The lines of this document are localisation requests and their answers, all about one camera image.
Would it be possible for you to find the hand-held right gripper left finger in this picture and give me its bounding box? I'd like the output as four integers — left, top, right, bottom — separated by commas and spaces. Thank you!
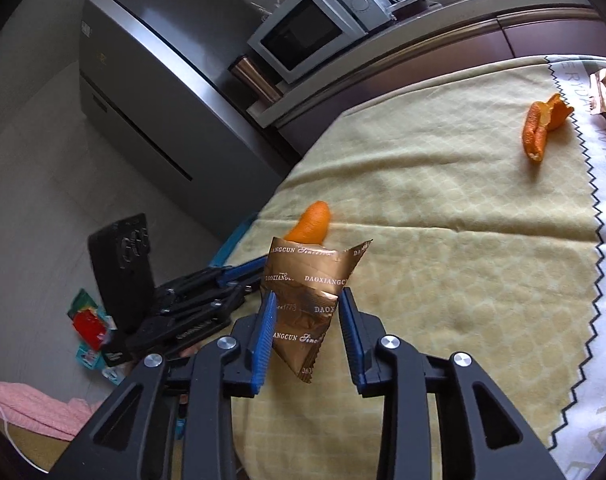
48, 292, 279, 480

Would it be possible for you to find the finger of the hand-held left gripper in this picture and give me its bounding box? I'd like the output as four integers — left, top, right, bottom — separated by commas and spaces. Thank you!
193, 284, 247, 313
180, 255, 270, 287

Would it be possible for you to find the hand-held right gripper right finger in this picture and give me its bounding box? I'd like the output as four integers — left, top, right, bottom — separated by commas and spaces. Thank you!
337, 287, 568, 480

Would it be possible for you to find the blue plastic bin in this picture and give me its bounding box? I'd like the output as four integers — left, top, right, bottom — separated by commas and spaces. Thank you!
207, 212, 259, 269

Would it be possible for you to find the copper foil snack wrapper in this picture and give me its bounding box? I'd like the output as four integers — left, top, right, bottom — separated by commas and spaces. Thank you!
259, 234, 374, 384

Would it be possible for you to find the small orange peel piece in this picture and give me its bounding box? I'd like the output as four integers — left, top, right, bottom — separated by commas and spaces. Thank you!
285, 200, 333, 246

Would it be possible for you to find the red snack packet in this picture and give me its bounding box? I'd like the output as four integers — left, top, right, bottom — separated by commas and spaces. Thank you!
72, 309, 107, 349

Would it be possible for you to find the teal packet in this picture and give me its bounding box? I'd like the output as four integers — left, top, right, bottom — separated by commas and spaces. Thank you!
67, 287, 116, 372

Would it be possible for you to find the yellow patterned tablecloth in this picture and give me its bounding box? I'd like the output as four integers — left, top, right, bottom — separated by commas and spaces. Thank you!
222, 54, 606, 480

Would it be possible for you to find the copper travel tumbler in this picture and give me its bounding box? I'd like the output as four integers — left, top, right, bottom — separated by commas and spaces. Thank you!
227, 54, 284, 106

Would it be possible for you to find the grey refrigerator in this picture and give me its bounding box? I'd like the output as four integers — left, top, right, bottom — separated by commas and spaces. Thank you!
78, 0, 305, 239

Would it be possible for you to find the silver microwave oven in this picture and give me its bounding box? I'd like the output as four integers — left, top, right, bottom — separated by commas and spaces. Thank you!
246, 0, 393, 85

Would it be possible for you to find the white printed table mat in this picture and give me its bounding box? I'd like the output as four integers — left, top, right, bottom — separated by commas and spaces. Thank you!
544, 54, 606, 480

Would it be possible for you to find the large orange peel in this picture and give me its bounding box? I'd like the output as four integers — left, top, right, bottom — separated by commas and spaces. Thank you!
521, 92, 574, 164

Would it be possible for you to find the brown kitchen counter cabinet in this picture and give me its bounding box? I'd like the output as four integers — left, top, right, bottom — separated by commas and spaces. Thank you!
247, 0, 606, 162

